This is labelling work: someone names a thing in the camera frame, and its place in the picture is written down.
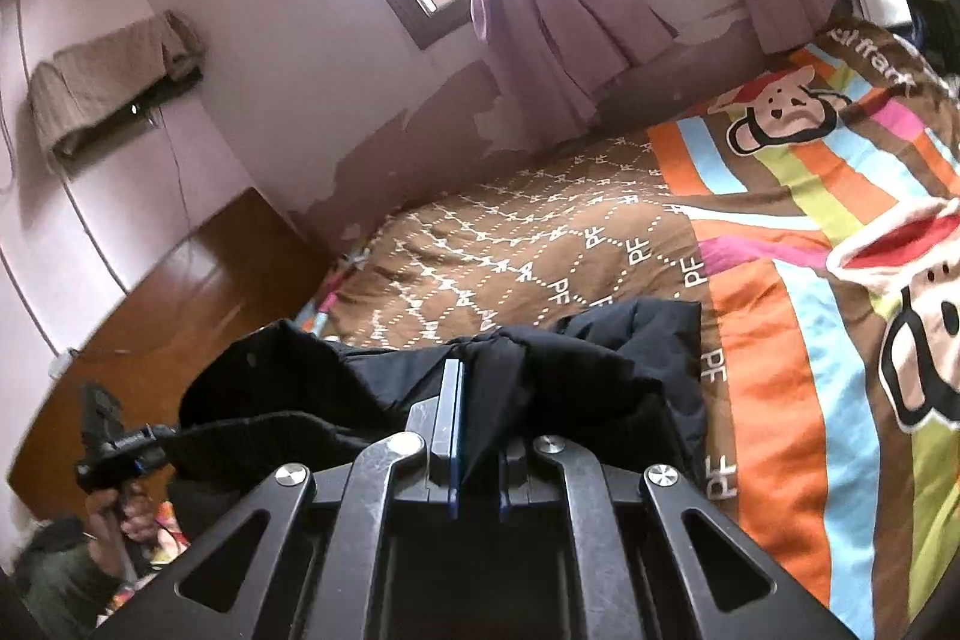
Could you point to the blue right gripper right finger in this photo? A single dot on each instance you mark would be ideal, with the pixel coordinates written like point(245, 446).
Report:
point(512, 478)

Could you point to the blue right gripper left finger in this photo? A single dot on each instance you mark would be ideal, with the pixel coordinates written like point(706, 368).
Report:
point(444, 462)

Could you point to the green sleeved left forearm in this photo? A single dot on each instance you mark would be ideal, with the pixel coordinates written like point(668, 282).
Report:
point(56, 577)

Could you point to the person's left hand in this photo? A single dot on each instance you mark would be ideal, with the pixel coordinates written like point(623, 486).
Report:
point(115, 518)

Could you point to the brown wooden headboard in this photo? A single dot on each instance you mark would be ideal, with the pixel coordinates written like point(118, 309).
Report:
point(245, 267)

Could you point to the colourful monkey print duvet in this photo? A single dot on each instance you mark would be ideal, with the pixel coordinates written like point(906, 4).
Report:
point(793, 243)

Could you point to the pink knotted curtain left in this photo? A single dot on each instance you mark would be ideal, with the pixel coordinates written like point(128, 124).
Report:
point(552, 59)

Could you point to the dark cluttered bedside items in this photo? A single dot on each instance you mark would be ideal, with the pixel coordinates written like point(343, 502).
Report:
point(934, 30)

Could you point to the wall unit with brown cover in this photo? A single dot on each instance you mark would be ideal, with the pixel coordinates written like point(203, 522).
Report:
point(81, 87)

